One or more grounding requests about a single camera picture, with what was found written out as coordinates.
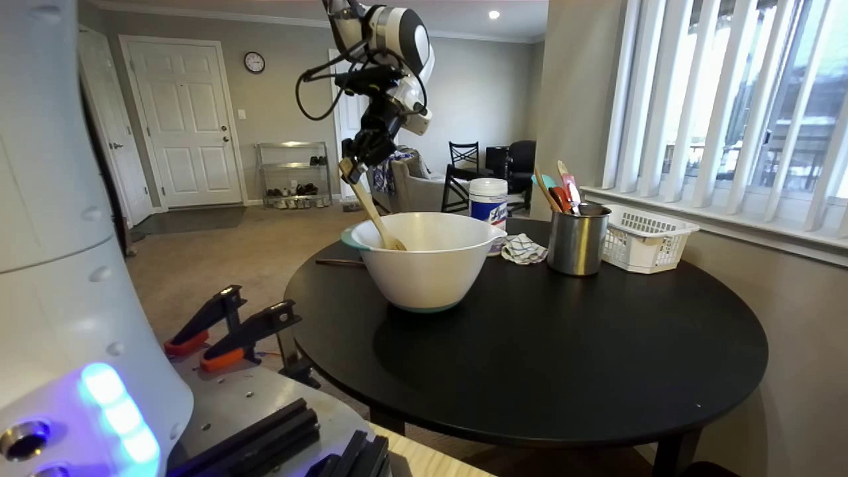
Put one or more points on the round wall clock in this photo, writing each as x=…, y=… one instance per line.
x=251, y=61

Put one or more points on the teal plate under bowl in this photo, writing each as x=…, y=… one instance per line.
x=347, y=239

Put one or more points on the white mixing bowl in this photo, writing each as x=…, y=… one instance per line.
x=438, y=264

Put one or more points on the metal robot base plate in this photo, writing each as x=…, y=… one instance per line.
x=255, y=421

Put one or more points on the round black table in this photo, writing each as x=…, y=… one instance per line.
x=532, y=358

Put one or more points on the black orange clamp left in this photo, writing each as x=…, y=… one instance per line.
x=221, y=306

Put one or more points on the beige sofa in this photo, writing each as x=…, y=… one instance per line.
x=414, y=190

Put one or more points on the vertical window blinds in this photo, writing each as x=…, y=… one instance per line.
x=734, y=110

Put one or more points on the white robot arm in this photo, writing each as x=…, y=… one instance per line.
x=85, y=388

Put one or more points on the black orange clamp right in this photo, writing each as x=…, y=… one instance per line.
x=238, y=343

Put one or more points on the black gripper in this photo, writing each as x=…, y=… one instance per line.
x=380, y=119

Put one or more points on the wooden spatula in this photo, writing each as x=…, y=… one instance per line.
x=372, y=213

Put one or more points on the disinfecting wipes canister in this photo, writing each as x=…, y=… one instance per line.
x=487, y=199

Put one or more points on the steel utensil holder cup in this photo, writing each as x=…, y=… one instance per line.
x=575, y=241

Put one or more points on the crumpled white cloth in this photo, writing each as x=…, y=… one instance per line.
x=523, y=251

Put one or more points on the black orange clamp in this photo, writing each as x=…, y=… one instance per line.
x=221, y=306
x=238, y=343

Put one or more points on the metal shoe rack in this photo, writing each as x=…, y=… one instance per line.
x=295, y=172

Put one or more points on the white entry door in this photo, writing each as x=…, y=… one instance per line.
x=184, y=107

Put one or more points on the black dining chair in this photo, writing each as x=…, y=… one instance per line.
x=465, y=163

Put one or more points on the white plastic basket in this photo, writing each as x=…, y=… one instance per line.
x=644, y=241

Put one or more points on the wooden robot mounting table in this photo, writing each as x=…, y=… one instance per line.
x=424, y=460

